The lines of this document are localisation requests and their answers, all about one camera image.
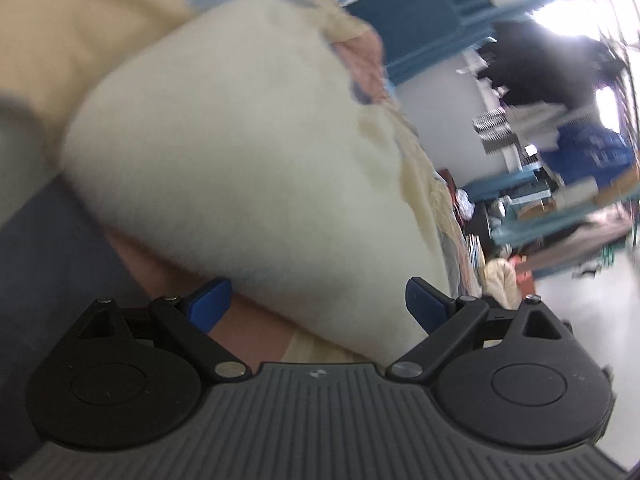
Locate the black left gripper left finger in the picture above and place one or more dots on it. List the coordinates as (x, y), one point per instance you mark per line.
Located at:
(166, 340)

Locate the black hanging garment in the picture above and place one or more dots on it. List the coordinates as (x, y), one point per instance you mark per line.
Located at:
(534, 64)

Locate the blue hanging sweatshirt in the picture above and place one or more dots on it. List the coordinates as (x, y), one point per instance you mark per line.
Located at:
(589, 152)

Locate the blue upholstered chair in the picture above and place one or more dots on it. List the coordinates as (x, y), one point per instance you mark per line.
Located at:
(417, 34)

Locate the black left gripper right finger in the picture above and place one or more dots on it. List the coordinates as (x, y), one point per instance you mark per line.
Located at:
(475, 339)

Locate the patchwork quilt bedspread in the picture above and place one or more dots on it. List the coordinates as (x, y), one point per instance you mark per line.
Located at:
(55, 52)

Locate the cream fleece striped garment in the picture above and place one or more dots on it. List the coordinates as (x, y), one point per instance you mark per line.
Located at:
(236, 146)

